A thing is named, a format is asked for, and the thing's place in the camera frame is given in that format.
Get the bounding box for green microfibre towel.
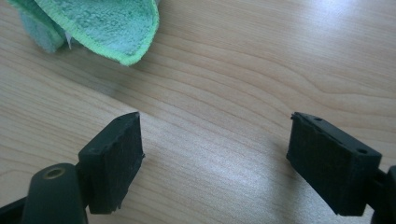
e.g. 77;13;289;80
7;0;161;67

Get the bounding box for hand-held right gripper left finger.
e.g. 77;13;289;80
78;111;146;216

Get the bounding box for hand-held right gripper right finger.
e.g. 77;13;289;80
286;111;383;217

